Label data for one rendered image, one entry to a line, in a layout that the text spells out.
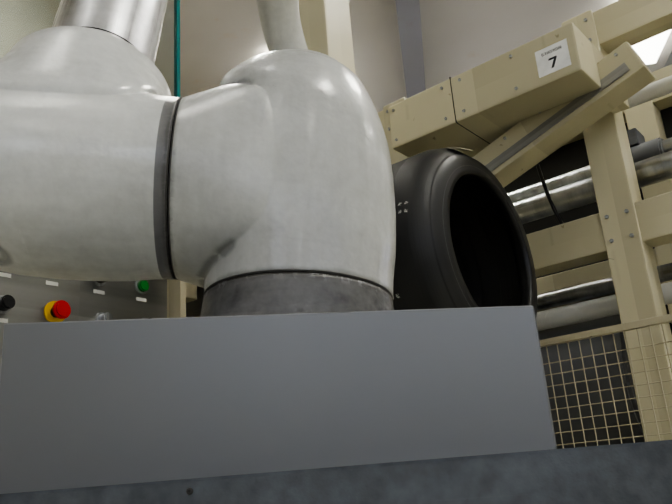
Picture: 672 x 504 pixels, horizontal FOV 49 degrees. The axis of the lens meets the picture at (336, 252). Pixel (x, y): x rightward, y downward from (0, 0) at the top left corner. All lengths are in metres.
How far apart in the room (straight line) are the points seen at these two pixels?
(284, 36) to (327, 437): 0.84
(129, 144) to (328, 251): 0.17
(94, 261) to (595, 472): 0.41
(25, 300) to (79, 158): 1.17
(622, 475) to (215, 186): 0.35
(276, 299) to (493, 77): 1.69
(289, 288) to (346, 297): 0.04
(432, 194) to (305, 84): 1.06
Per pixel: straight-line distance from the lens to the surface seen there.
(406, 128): 2.26
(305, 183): 0.54
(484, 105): 2.13
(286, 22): 1.17
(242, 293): 0.53
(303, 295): 0.52
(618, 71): 2.15
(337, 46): 2.26
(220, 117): 0.58
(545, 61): 2.09
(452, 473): 0.31
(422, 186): 1.63
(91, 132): 0.58
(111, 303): 1.84
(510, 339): 0.41
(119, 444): 0.44
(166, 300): 1.94
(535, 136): 2.18
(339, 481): 0.32
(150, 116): 0.59
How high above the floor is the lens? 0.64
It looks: 19 degrees up
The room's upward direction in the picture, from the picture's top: 4 degrees counter-clockwise
